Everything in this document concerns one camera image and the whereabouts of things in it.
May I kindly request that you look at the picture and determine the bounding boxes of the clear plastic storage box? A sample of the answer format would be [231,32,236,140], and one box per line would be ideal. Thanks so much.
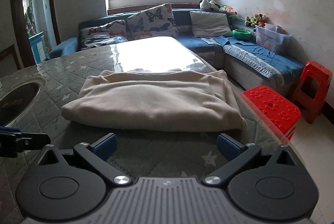
[256,26,291,55]

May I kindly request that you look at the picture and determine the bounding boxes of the far red plastic stool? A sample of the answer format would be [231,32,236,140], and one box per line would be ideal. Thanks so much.
[292,61,332,124]

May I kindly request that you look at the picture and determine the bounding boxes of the black round induction cooktop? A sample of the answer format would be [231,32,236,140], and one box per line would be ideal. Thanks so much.
[0,83,40,126]

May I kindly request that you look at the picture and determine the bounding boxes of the red plastic stool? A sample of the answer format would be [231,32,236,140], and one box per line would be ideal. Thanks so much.
[241,85,301,144]
[292,61,332,124]

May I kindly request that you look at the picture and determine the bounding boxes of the green plastic bowl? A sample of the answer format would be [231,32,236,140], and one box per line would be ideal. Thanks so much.
[232,29,253,41]

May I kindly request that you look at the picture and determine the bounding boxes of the blue white small cabinet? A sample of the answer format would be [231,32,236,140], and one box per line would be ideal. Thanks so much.
[28,31,50,64]

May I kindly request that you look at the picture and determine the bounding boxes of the panda plush toy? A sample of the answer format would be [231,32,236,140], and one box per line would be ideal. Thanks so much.
[199,0,220,11]

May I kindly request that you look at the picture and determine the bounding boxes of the right butterfly print pillow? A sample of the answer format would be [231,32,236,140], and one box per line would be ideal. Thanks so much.
[127,3,179,40]

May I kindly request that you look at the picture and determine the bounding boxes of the near red plastic stool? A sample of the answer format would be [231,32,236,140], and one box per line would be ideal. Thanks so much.
[241,85,301,144]

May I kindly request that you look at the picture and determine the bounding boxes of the colourful plush toys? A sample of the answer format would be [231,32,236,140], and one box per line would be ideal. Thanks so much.
[245,14,267,27]

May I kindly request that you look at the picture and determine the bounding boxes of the cream beige garment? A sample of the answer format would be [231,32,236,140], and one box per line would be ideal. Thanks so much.
[61,70,247,132]

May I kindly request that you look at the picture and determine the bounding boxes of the butterfly print pillow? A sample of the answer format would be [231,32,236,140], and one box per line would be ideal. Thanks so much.
[80,20,127,50]
[127,3,179,40]

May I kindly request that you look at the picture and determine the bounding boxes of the grey plain pillow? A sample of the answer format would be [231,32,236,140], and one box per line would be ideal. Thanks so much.
[190,11,232,37]

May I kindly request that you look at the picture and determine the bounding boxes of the blue corner sofa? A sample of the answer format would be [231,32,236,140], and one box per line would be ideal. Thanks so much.
[49,9,305,89]

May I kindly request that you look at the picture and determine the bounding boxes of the left butterfly print pillow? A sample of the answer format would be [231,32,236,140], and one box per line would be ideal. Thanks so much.
[80,20,127,50]

